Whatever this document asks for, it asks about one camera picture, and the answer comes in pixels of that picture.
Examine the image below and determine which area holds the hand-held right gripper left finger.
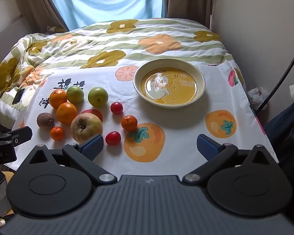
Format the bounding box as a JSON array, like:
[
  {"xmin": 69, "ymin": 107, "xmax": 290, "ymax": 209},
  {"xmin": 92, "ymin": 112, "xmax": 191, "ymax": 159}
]
[{"xmin": 21, "ymin": 134, "xmax": 118, "ymax": 183}]

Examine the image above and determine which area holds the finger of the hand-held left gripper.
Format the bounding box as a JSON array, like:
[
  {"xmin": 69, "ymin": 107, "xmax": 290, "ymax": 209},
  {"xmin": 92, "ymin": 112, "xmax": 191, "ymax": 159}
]
[{"xmin": 0, "ymin": 126, "xmax": 33, "ymax": 149}]

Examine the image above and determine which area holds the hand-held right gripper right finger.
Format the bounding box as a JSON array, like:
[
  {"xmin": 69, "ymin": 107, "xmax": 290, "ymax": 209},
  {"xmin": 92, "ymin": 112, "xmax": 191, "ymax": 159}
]
[{"xmin": 182, "ymin": 134, "xmax": 280, "ymax": 183}]

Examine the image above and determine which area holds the wrinkled yellow apple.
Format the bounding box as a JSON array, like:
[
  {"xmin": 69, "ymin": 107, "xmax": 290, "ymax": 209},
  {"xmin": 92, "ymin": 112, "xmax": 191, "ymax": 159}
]
[{"xmin": 70, "ymin": 113, "xmax": 103, "ymax": 144}]

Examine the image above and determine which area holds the small tangerine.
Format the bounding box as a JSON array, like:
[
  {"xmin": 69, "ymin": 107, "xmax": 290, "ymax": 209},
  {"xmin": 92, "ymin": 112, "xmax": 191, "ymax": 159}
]
[
  {"xmin": 121, "ymin": 115, "xmax": 138, "ymax": 131},
  {"xmin": 50, "ymin": 126, "xmax": 65, "ymax": 141}
]

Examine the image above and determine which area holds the large orange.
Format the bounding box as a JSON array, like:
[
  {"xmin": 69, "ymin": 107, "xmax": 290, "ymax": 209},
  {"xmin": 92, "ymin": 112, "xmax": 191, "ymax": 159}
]
[
  {"xmin": 56, "ymin": 102, "xmax": 78, "ymax": 125},
  {"xmin": 49, "ymin": 89, "xmax": 68, "ymax": 109}
]

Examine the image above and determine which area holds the large green apple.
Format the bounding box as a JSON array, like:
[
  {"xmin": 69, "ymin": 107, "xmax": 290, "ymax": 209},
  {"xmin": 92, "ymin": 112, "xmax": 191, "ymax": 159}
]
[{"xmin": 88, "ymin": 87, "xmax": 109, "ymax": 107}]

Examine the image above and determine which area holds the yellow cartoon plate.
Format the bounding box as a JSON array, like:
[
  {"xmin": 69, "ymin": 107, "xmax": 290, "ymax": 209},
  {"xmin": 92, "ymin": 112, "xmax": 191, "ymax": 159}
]
[{"xmin": 133, "ymin": 59, "xmax": 206, "ymax": 108}]

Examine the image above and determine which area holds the red cherry tomato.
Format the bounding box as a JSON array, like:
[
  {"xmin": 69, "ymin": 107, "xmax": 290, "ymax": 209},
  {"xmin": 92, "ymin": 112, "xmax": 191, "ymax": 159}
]
[
  {"xmin": 110, "ymin": 101, "xmax": 123, "ymax": 115},
  {"xmin": 105, "ymin": 131, "xmax": 122, "ymax": 146}
]

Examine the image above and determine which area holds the brown kiwi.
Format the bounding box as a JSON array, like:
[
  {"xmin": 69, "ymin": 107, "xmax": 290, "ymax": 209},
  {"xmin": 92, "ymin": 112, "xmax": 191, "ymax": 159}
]
[{"xmin": 37, "ymin": 112, "xmax": 55, "ymax": 128}]

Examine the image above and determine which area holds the white persimmon print cloth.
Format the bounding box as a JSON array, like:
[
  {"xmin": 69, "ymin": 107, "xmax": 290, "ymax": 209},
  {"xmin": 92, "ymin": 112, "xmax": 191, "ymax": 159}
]
[{"xmin": 8, "ymin": 59, "xmax": 280, "ymax": 177}]

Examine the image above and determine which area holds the black smartphone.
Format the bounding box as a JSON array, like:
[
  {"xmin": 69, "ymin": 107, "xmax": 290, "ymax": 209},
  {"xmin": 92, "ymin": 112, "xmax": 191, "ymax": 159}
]
[{"xmin": 12, "ymin": 89, "xmax": 25, "ymax": 105}]

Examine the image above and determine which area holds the small green apple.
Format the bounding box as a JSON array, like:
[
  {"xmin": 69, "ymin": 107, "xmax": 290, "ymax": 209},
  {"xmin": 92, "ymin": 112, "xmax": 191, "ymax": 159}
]
[{"xmin": 66, "ymin": 86, "xmax": 85, "ymax": 104}]

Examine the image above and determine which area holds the crumpled plastic bag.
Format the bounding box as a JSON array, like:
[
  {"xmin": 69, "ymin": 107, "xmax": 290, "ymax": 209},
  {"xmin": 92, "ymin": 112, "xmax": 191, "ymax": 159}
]
[{"xmin": 247, "ymin": 87, "xmax": 269, "ymax": 109}]

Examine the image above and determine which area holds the dark blue cloth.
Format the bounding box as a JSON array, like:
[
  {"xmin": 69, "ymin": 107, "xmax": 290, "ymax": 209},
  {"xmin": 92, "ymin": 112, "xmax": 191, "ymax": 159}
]
[{"xmin": 263, "ymin": 103, "xmax": 294, "ymax": 201}]

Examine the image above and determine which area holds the beige bed headboard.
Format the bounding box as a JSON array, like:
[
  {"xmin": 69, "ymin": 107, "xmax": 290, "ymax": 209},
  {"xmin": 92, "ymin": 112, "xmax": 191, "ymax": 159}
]
[{"xmin": 0, "ymin": 15, "xmax": 33, "ymax": 76}]

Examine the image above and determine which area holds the floral pillow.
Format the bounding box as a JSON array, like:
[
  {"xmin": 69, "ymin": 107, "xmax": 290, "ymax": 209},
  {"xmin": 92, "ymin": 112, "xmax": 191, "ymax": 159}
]
[{"xmin": 44, "ymin": 25, "xmax": 68, "ymax": 34}]

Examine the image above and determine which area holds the floral striped blanket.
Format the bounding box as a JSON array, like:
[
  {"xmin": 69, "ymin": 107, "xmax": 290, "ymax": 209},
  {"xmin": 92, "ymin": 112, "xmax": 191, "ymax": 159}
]
[{"xmin": 0, "ymin": 18, "xmax": 247, "ymax": 130}]

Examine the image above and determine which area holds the blue sheer curtain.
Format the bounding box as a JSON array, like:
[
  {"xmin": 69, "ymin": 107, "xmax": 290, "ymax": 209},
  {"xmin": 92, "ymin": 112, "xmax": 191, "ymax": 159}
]
[{"xmin": 48, "ymin": 0, "xmax": 168, "ymax": 30}]

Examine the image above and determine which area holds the black cable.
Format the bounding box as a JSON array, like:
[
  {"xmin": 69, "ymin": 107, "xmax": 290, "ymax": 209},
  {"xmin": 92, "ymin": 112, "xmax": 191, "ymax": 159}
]
[{"xmin": 256, "ymin": 39, "xmax": 294, "ymax": 112}]

